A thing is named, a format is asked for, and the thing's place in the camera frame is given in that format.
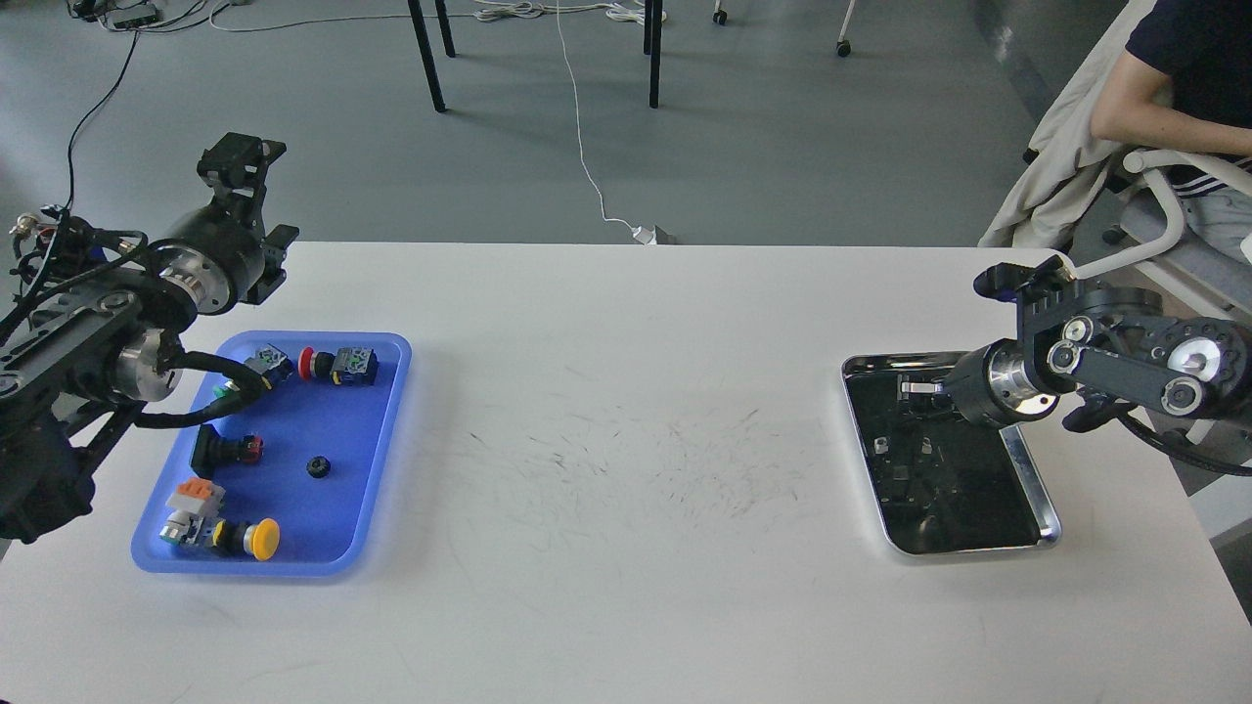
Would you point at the silver metal tray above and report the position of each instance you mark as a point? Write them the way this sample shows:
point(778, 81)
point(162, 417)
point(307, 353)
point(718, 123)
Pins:
point(942, 487)

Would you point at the beige jacket on chair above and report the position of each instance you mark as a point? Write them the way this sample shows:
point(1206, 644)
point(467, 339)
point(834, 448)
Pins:
point(1071, 166)

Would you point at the green push button switch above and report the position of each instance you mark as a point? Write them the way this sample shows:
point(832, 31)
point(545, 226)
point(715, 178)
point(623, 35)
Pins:
point(269, 363)

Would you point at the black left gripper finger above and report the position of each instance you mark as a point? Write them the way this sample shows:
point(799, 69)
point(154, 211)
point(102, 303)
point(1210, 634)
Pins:
point(235, 170)

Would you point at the orange white switch block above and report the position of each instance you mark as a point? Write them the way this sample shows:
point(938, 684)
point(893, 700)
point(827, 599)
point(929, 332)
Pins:
point(199, 497)

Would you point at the black table leg right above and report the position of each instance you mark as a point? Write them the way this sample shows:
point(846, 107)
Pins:
point(653, 13)

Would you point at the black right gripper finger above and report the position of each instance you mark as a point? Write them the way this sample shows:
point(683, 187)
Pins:
point(914, 387)

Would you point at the black gear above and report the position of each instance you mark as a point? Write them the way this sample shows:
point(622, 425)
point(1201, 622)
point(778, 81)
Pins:
point(318, 467)

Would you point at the black table leg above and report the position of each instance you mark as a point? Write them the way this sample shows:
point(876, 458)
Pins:
point(653, 13)
point(422, 34)

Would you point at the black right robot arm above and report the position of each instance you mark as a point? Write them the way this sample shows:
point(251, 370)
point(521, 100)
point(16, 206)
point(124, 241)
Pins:
point(1112, 345)

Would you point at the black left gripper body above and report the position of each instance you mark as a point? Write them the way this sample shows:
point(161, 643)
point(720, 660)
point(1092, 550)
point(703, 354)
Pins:
point(221, 261)

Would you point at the black switch with red end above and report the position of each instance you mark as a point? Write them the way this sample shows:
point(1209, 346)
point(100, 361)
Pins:
point(212, 451)

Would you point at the blue plastic tray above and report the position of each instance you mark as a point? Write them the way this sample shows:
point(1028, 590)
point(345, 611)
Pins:
point(323, 521)

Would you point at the seated person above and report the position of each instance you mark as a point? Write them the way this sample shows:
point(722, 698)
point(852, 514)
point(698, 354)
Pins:
point(1183, 82)

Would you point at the yellow push button switch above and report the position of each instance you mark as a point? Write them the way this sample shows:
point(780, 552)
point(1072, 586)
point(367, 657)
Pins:
point(225, 538)

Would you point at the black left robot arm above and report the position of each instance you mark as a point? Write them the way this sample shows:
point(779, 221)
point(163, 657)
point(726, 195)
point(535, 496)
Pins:
point(93, 348)

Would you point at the red push button switch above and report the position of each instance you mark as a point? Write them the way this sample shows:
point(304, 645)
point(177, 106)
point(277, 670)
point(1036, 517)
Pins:
point(348, 366)

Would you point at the black table leg left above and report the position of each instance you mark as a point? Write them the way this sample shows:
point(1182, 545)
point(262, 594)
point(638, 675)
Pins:
point(422, 34)

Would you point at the white office chair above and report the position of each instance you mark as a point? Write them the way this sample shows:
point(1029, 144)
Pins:
point(1154, 240)

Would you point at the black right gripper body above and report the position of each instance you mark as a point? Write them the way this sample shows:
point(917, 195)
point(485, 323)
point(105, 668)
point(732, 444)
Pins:
point(990, 387)

